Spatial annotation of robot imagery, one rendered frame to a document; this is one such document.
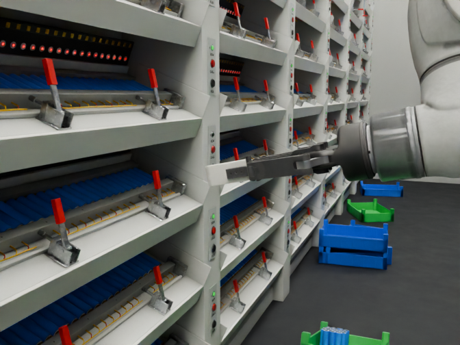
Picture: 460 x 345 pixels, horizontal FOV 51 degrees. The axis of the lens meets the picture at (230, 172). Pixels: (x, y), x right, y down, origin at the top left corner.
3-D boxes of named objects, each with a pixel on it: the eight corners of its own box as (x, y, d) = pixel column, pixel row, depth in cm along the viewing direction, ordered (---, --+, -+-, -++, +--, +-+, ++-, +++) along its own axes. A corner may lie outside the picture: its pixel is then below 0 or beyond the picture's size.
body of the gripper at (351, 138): (374, 183, 58) (301, 193, 62) (380, 172, 66) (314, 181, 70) (364, 122, 58) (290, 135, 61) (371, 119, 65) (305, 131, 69)
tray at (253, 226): (279, 225, 175) (294, 192, 171) (213, 286, 119) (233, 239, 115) (232, 200, 180) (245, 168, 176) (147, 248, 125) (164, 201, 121)
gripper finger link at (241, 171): (262, 172, 67) (255, 176, 64) (230, 178, 69) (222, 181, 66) (260, 162, 67) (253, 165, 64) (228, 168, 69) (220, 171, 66)
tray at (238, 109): (281, 120, 169) (297, 84, 165) (213, 133, 113) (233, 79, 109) (232, 98, 174) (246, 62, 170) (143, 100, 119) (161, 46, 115)
